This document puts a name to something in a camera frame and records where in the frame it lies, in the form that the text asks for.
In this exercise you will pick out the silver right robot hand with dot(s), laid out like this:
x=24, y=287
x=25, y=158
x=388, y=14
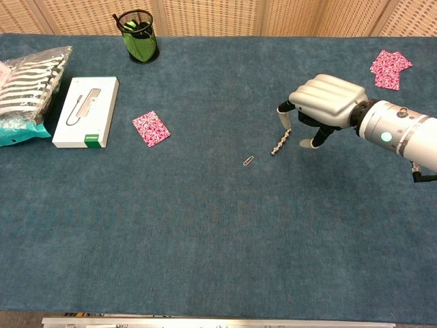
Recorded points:
x=327, y=99

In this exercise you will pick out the woven rattan folding screen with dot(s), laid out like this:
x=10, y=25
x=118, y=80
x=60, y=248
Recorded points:
x=218, y=15

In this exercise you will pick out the teal plastic package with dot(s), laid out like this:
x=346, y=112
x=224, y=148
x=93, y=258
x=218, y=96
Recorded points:
x=20, y=131

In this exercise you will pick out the blue carpet table cover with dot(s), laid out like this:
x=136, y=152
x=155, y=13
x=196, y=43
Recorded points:
x=218, y=212

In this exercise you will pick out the black mesh pen holder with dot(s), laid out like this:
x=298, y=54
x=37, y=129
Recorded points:
x=140, y=37

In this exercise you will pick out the green item in holder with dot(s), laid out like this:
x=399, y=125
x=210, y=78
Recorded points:
x=130, y=26

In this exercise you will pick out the aluminium rail bar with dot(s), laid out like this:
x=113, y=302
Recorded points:
x=218, y=323

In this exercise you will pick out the striped cloth in plastic bag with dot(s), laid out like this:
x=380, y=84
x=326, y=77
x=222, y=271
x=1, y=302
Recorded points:
x=27, y=89

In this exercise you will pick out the white USB hub box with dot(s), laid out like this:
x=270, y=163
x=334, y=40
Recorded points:
x=87, y=112

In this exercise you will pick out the small metal chain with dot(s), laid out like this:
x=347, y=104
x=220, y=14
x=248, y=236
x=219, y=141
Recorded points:
x=281, y=142

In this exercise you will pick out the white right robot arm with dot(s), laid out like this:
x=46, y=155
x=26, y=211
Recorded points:
x=399, y=133

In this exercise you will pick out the small metal paper clip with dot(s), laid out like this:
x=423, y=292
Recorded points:
x=248, y=160

